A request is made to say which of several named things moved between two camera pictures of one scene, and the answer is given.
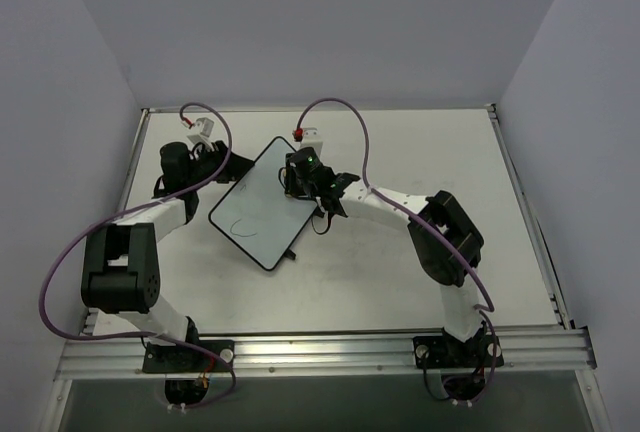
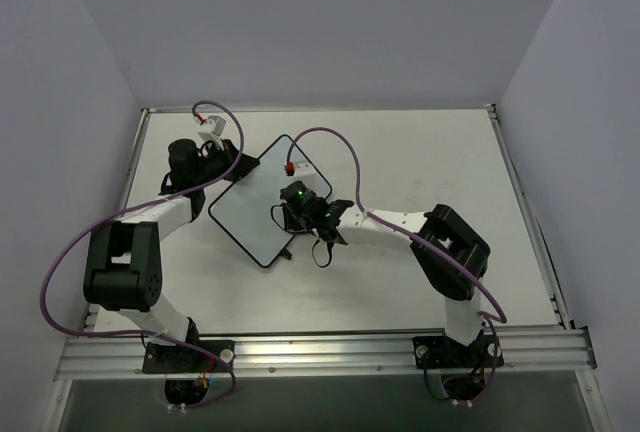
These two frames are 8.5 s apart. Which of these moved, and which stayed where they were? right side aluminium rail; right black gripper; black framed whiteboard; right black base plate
Moved: right black gripper
Stayed: black framed whiteboard; right black base plate; right side aluminium rail
